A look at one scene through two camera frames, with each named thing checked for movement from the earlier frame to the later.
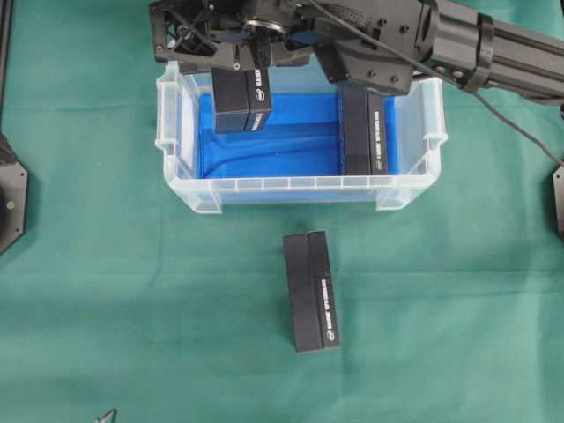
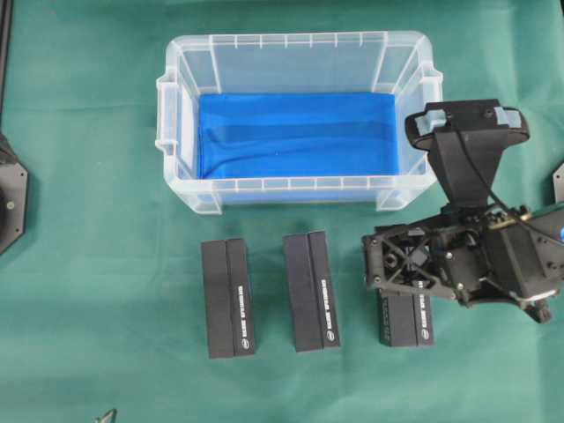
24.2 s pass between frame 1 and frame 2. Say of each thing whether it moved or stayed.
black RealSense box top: moved
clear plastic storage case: stayed
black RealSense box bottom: moved
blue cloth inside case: stayed
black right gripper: moved
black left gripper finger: stayed
